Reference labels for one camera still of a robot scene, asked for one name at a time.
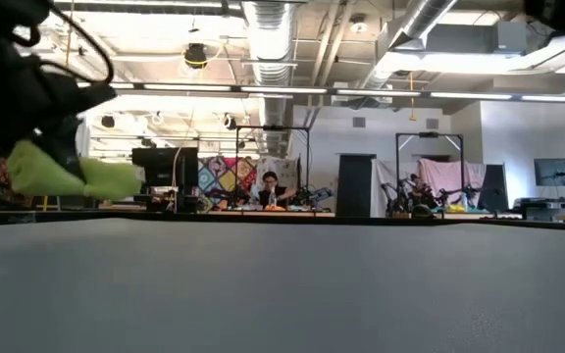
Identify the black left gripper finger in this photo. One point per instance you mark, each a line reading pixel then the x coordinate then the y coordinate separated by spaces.
pixel 66 147

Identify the yellow-green terry towel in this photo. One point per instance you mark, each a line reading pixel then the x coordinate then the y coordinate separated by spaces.
pixel 111 179

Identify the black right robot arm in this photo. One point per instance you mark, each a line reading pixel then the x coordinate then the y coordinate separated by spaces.
pixel 557 12

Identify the black round ceiling speaker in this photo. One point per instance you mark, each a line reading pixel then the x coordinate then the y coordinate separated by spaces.
pixel 108 121

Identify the black monitor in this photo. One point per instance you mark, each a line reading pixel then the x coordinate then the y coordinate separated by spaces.
pixel 165 166

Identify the colourful patchwork quilt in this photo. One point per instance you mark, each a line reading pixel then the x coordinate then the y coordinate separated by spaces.
pixel 219 176

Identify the black ceiling dome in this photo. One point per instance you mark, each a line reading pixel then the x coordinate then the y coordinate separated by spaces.
pixel 195 55

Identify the person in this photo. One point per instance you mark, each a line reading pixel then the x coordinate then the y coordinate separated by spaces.
pixel 270 193

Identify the white patterned cloth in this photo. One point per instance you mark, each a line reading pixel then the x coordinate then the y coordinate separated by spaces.
pixel 282 169

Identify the blue-grey table mat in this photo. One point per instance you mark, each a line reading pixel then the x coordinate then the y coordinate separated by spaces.
pixel 282 294

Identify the black door panel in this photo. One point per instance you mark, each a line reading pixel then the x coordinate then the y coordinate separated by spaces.
pixel 356 186

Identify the black background robot arms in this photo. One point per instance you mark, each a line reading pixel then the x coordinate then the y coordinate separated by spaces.
pixel 420 196

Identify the pink cloth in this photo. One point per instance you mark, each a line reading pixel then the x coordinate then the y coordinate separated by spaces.
pixel 451 174

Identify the grey ceiling air unit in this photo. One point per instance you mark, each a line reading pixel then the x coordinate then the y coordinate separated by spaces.
pixel 478 38

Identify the black triangular panel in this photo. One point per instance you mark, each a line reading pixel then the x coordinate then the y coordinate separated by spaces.
pixel 494 193

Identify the black desk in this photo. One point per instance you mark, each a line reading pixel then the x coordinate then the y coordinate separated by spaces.
pixel 547 205

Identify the grey computer monitor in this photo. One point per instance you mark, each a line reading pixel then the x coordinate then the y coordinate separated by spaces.
pixel 557 171

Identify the silver ventilation duct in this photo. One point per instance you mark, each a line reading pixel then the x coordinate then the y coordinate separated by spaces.
pixel 410 29
pixel 270 49

